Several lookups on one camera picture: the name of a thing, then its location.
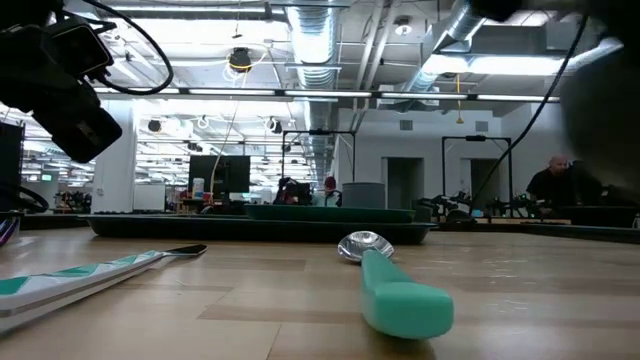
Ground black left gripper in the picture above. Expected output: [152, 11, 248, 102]
[0, 0, 124, 164]

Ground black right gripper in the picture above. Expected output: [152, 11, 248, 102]
[467, 0, 640, 51]

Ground iridescent fork teal handle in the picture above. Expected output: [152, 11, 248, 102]
[0, 215, 22, 248]

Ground knife teal white handle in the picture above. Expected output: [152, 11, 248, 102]
[0, 243, 209, 335]

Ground silver spoon teal handle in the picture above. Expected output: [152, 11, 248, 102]
[336, 230, 456, 342]

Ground dark green plastic tray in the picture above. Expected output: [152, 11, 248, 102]
[78, 213, 440, 246]

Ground black cabinet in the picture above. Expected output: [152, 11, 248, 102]
[0, 121, 26, 212]

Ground white pillar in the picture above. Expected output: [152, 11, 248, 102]
[91, 99, 139, 215]

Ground whiteboard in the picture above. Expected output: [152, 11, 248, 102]
[131, 183, 167, 212]

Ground person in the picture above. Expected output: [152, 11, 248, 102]
[524, 153, 581, 217]
[313, 175, 344, 208]

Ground black storage bins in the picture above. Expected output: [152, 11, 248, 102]
[559, 202, 640, 229]

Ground black ceiling device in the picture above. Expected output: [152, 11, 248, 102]
[228, 46, 254, 74]

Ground black monitor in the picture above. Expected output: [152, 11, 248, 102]
[188, 154, 252, 201]

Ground background robot rig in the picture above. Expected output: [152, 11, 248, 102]
[415, 190, 540, 223]

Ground long ceiling light strip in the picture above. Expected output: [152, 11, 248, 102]
[92, 87, 561, 104]

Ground grey mug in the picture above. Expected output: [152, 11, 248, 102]
[341, 181, 387, 210]

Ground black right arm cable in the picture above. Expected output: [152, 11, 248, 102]
[469, 14, 589, 214]

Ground black left camera cable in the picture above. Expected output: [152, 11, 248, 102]
[82, 0, 175, 96]

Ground silver slanted ceiling duct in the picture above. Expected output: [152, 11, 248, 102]
[399, 0, 501, 96]

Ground black background rig frame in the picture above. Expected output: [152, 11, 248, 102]
[441, 135, 514, 219]
[281, 129, 357, 201]

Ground yellow hanging cord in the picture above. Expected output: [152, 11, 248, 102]
[453, 73, 465, 126]

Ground black metal table frame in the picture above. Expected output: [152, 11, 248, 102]
[0, 212, 640, 246]

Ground silver spiral ceiling duct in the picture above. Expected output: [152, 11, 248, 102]
[285, 0, 342, 171]

